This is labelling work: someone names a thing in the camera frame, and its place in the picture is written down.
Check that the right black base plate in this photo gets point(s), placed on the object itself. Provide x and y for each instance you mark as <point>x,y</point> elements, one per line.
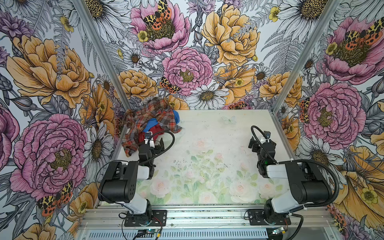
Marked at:
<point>258,217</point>

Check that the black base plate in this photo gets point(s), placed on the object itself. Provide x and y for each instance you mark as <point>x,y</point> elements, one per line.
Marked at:
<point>154,218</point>
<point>258,217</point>

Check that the red cloth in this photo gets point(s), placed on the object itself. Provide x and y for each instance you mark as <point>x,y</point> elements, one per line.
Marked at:
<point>148,132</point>

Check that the left green circuit board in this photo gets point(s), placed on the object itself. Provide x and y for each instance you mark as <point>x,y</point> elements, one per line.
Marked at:
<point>147,231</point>

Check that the right green circuit board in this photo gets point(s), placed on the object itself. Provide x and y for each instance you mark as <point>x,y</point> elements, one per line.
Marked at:
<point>278,231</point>

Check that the white slotted cable duct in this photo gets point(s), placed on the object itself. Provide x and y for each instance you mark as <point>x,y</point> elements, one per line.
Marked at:
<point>185,234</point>

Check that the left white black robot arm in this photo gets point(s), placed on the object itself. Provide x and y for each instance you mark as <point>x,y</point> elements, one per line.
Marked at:
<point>119,183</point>

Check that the blue cloth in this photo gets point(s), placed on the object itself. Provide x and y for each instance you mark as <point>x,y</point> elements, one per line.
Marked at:
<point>153,122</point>

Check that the left aluminium corner post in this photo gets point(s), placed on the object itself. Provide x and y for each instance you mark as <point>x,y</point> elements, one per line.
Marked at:
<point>92,32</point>

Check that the right aluminium corner post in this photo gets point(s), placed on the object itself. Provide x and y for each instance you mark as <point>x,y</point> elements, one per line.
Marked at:
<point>322,24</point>

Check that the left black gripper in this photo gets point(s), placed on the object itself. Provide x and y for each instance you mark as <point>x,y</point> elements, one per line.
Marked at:
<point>159,150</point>

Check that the plaid flannel cloth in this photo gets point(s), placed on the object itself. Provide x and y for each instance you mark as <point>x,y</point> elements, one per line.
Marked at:
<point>138,120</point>

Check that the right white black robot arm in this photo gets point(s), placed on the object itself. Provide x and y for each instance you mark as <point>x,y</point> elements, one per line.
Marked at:
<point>311,184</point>

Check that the green circuit board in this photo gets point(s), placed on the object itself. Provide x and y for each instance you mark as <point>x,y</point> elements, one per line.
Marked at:
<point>278,231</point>
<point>147,231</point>

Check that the aluminium corner post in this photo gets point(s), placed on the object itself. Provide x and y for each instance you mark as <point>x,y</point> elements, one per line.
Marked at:
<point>322,24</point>
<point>92,32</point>

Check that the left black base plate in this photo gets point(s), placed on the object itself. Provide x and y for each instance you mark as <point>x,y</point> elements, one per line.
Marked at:
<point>154,218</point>

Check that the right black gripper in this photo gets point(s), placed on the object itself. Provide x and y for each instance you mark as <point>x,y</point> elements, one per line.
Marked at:
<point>256,144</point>

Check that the aluminium front rail frame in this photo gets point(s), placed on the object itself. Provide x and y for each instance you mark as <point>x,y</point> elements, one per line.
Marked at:
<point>193,217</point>

